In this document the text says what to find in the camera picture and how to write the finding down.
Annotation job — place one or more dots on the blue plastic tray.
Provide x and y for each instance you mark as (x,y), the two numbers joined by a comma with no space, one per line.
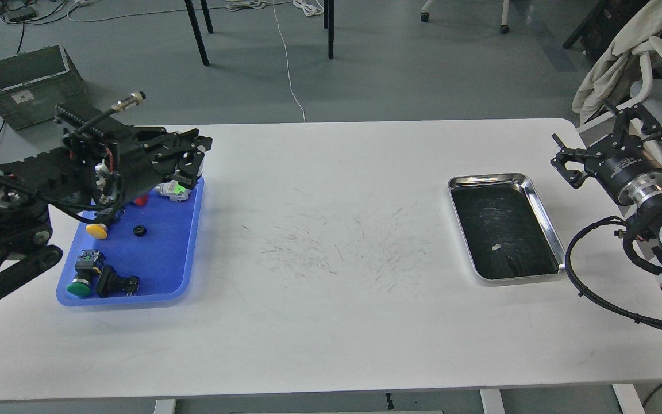
(162,259)

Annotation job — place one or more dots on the green push button switch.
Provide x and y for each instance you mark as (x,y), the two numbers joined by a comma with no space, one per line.
(88,266)

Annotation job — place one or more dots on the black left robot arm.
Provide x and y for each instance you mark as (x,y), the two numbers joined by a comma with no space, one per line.
(100,167)

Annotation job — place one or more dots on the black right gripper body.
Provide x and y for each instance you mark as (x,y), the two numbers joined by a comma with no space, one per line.
(627,172)

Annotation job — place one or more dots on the grey green connector part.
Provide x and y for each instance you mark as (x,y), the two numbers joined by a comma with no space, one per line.
(173,190)

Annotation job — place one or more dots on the yellow push button switch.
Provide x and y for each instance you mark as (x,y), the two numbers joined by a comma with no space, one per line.
(97,230)

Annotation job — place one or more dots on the silver metal tray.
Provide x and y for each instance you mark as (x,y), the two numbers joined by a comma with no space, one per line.
(509,236)

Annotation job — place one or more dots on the small black gear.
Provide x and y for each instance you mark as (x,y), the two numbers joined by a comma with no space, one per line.
(139,230)

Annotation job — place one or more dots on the beige jacket on chair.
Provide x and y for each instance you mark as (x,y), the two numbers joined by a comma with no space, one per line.
(602,79)

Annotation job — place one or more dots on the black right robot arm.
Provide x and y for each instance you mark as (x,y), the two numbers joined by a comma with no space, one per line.
(641,234)

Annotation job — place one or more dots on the black push button switch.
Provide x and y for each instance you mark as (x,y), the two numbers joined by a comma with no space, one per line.
(110,283)

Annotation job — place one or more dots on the grey plastic crate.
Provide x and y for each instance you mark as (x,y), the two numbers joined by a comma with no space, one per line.
(34,83)

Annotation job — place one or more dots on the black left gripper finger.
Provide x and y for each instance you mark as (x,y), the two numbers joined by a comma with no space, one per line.
(158,143)
(187,169)

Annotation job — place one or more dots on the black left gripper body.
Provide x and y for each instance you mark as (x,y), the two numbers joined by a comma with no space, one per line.
(140,171)

